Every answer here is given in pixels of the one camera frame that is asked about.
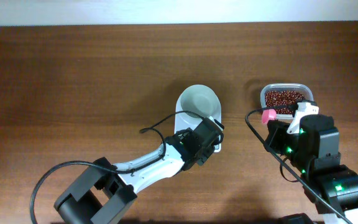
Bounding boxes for white digital kitchen scale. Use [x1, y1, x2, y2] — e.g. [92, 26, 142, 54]
[173, 93, 223, 153]

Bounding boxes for red adzuki beans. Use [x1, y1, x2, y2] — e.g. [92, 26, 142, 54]
[265, 90, 306, 107]

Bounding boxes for white round bowl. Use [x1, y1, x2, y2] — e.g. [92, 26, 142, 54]
[178, 85, 221, 119]

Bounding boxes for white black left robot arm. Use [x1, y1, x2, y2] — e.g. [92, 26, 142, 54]
[54, 117, 224, 224]

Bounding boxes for pink measuring scoop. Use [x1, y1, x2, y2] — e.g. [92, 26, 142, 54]
[261, 109, 277, 124]

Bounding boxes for clear plastic container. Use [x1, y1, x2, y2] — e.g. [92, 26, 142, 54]
[260, 83, 314, 120]

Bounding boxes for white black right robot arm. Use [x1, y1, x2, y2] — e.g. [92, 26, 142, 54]
[266, 114, 358, 223]

